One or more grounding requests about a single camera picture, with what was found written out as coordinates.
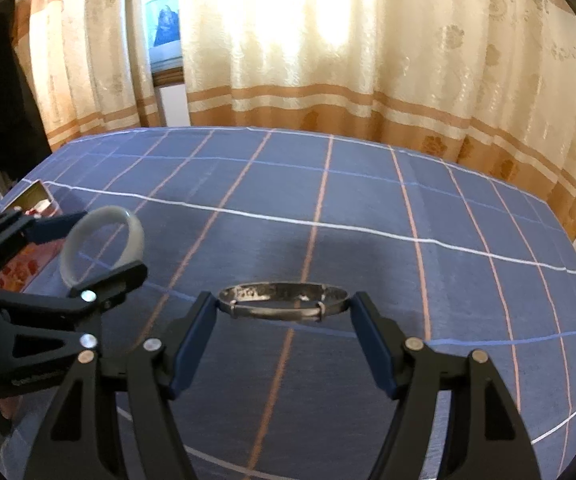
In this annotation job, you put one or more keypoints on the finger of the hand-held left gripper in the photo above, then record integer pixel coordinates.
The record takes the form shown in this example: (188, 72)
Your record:
(50, 230)
(118, 280)

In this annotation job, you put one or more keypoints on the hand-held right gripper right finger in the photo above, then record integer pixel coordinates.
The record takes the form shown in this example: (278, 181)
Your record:
(375, 347)

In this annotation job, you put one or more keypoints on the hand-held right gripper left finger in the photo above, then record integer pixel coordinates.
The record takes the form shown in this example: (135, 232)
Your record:
(193, 347)

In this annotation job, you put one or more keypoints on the white jade bangle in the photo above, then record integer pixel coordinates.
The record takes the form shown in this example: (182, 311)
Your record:
(135, 240)

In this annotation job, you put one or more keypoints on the pink metal tin box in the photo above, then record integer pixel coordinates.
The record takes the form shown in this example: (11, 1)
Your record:
(23, 270)

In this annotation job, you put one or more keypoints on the silver metal bangle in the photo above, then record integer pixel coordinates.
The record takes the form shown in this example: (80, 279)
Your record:
(278, 291)

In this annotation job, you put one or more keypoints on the dark hanging clothing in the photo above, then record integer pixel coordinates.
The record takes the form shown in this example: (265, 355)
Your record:
(3, 110)

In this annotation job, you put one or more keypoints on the blue checked tablecloth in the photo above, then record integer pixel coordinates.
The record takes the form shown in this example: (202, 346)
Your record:
(318, 200)

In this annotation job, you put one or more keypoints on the narrow cream orange curtain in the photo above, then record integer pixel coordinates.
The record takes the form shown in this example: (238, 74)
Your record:
(98, 60)

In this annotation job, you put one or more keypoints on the wooden window sill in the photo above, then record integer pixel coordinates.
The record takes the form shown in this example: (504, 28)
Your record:
(168, 76)

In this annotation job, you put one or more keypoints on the window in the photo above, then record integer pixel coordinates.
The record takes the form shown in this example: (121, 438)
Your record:
(163, 15)

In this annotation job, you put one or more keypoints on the wide cream orange curtain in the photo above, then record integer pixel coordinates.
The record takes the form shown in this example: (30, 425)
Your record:
(367, 35)

